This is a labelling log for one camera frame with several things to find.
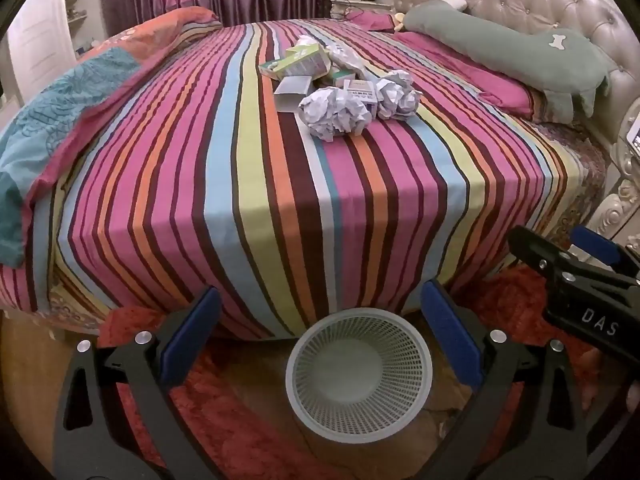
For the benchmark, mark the white phone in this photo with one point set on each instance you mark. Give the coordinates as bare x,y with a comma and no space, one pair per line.
634,137

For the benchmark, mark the white printed box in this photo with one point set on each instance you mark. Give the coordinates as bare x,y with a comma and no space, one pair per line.
361,95

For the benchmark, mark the cream carved bedside cabinet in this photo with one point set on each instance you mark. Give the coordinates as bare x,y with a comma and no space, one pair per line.
360,7
620,200

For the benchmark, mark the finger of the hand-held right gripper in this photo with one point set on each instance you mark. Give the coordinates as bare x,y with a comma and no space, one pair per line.
595,245
542,257

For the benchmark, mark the long green pillow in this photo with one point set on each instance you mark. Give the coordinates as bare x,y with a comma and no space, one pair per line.
500,45

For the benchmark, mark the crumpled white paper ball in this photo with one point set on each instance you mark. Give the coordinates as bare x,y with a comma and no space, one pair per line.
387,100
405,92
352,110
320,112

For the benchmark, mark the white and green patterned box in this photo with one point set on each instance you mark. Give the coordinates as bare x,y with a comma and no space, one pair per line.
277,67
342,77

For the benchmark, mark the pink pillow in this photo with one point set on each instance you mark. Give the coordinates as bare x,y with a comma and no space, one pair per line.
372,21
475,82

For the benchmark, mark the white wardrobe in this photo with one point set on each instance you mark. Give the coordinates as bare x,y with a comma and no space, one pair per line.
40,35

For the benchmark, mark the green cardboard box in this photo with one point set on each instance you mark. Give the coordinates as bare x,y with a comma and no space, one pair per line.
292,92

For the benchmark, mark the yellow plush toy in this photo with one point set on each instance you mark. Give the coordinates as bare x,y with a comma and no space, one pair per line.
399,20

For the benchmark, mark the white mesh wastebasket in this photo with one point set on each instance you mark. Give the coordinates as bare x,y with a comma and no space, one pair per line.
357,385

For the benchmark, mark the green cube box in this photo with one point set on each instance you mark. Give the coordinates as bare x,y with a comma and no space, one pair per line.
307,57

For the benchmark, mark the red shaggy rug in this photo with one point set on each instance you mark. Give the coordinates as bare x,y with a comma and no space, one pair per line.
230,425

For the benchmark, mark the large white plastic bag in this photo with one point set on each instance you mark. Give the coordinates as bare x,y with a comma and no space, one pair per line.
352,60

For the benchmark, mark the orange and teal quilt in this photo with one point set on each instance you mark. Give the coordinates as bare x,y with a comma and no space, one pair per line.
75,95

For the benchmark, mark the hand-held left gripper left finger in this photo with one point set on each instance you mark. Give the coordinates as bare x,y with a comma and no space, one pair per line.
192,332

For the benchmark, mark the striped bed sheet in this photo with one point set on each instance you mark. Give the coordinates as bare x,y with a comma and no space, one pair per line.
240,200

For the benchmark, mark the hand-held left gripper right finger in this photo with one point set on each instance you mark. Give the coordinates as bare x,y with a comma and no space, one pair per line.
450,332

